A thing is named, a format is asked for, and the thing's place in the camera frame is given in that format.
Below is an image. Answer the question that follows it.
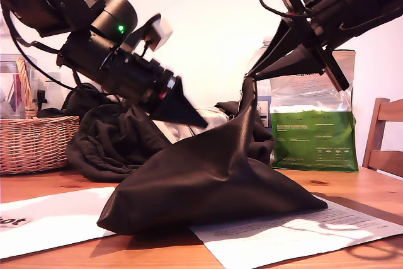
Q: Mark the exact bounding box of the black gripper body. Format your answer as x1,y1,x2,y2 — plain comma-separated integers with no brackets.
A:
102,49,182,115
270,0,389,92

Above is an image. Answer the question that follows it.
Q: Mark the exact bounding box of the black zip bag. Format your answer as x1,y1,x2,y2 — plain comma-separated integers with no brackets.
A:
96,75,328,237

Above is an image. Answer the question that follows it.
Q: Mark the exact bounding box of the large clear water bottle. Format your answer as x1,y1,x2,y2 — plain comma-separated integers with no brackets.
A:
244,37,275,130

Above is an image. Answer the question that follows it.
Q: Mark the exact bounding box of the black hoodie with grey lining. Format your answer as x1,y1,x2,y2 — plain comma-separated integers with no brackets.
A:
37,83,276,183

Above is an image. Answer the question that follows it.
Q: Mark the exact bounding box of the green and silver pouch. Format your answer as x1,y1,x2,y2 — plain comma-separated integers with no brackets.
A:
266,49,360,174

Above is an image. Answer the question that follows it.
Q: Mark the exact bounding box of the white bottle with cap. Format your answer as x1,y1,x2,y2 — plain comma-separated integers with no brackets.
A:
43,72,64,111

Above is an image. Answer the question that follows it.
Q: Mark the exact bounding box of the small black object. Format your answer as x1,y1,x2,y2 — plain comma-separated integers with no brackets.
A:
37,89,48,113

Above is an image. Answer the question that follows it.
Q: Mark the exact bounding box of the wooden chair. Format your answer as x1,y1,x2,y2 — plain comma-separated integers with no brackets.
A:
361,97,403,178

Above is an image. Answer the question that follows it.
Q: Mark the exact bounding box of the clear jar with grey lid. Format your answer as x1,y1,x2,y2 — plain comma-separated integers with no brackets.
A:
0,54,38,118

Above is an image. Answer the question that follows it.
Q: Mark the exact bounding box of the white printed paper sheet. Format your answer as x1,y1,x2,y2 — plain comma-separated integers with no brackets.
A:
188,195,403,269

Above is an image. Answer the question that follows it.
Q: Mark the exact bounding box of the white paper with black sticker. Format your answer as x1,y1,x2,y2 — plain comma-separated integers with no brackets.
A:
0,186,116,259

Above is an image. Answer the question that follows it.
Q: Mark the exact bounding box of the wicker basket with handle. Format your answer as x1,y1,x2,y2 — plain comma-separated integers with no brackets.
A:
0,57,81,175

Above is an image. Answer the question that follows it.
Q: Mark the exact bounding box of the long thin black cable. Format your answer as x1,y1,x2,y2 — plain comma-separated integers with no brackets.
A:
1,9,79,92

